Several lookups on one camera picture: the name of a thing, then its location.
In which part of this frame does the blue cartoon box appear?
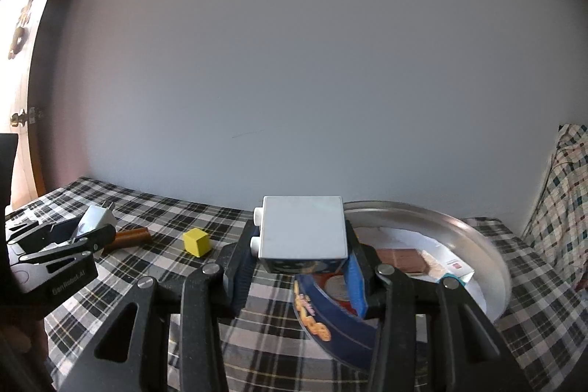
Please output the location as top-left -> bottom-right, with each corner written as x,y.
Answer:
291,273 -> 384,372

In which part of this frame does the black and white plaid blanket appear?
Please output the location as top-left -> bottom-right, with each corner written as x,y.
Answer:
0,176 -> 588,392

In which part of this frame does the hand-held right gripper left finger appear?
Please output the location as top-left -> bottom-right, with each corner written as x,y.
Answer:
57,222 -> 258,392

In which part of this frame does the white usb charger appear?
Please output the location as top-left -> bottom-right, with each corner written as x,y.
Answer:
73,203 -> 118,246

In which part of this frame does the brown rectangular block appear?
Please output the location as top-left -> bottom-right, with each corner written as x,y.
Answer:
374,249 -> 430,276

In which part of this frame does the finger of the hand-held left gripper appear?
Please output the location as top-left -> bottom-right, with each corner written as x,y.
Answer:
7,221 -> 79,255
14,226 -> 116,278

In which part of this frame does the white box with red label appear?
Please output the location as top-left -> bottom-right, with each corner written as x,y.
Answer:
429,247 -> 476,287

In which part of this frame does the round metal tray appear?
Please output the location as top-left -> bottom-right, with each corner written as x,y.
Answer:
342,200 -> 513,326

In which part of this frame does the white box with round pegs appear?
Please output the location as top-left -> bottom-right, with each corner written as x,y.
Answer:
252,195 -> 348,274

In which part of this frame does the white paper liner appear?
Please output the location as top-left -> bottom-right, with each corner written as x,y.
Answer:
358,227 -> 490,319

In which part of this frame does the yellow cube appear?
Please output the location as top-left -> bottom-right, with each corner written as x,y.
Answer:
183,228 -> 211,258

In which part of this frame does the brown wooden door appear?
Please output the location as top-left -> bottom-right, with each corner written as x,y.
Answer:
0,0 -> 93,209

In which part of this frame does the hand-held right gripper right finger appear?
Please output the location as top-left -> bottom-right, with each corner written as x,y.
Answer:
342,220 -> 534,392

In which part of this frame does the hanging door ornament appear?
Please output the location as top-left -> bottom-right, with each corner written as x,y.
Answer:
7,0 -> 37,60

